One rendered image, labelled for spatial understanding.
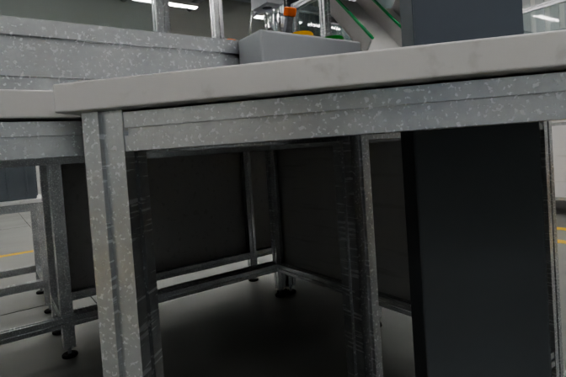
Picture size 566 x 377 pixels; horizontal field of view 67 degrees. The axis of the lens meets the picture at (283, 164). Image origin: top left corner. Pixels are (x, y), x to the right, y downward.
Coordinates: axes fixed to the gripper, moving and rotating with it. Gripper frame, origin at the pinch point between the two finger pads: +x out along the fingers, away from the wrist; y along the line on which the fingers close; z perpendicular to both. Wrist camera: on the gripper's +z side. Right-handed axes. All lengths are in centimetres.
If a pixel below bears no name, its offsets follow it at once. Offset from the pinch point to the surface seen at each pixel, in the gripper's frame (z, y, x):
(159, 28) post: 3.8, 20.0, 14.9
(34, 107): -40, 49, 6
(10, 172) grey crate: 112, 42, 151
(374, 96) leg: -61, 24, -9
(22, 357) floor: 21, 46, 171
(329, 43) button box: -32.8, 5.5, -2.0
